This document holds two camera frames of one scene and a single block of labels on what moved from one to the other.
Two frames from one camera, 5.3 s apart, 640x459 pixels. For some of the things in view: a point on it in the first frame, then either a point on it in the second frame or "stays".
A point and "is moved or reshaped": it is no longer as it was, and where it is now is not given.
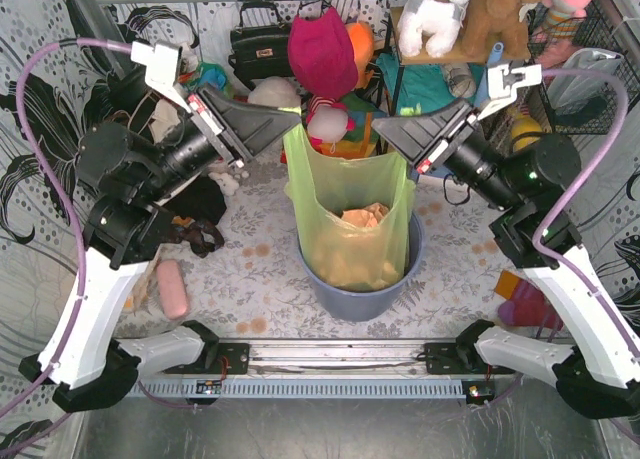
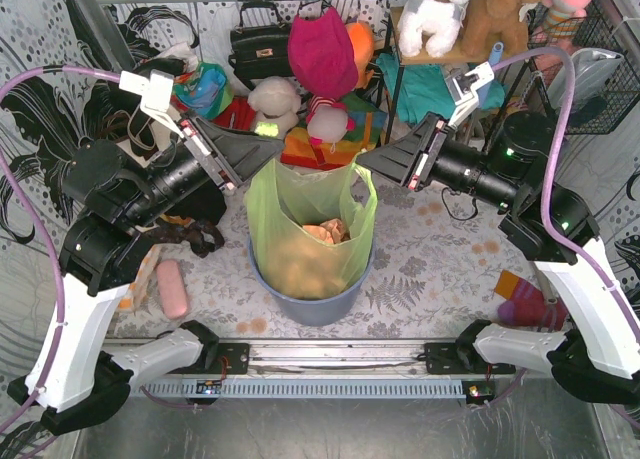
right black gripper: (445, 137) to (425, 154)
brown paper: (365, 217) to (331, 230)
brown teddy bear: (498, 14) stays
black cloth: (201, 199) stays
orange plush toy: (362, 36) stays
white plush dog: (433, 11) stays
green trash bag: (353, 213) is moved or reshaped
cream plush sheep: (275, 91) stays
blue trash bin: (350, 305) to (315, 312)
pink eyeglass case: (172, 290) stays
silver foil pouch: (568, 91) stays
